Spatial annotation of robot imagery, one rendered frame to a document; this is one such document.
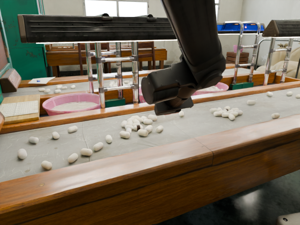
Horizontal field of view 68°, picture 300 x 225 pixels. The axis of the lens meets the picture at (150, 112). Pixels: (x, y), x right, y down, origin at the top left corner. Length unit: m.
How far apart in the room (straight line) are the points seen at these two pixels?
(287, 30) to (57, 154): 1.05
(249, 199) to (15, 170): 1.44
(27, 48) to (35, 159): 2.81
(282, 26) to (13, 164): 1.14
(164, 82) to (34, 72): 3.11
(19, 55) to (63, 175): 2.98
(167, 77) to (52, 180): 0.33
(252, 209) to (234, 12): 6.40
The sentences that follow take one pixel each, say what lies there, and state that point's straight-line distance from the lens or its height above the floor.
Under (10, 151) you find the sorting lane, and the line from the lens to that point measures 0.77.
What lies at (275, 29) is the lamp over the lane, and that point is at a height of 1.07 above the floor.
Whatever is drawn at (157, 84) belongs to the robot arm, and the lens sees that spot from 0.41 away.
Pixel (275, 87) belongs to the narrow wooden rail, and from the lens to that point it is 1.45.
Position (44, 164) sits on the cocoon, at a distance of 0.63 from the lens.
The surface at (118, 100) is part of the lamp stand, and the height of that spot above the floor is 0.71.
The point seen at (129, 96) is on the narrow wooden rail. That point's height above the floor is 0.71.
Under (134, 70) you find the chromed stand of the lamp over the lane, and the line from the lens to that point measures 0.95.
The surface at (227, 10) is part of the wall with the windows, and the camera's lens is 7.34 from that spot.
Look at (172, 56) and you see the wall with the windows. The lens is 6.45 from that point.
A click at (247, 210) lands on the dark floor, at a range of 1.65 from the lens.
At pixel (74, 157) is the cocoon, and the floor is 0.75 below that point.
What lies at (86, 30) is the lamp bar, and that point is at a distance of 0.71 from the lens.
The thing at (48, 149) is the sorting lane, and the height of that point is 0.74.
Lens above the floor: 1.08
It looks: 21 degrees down
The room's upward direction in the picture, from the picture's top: straight up
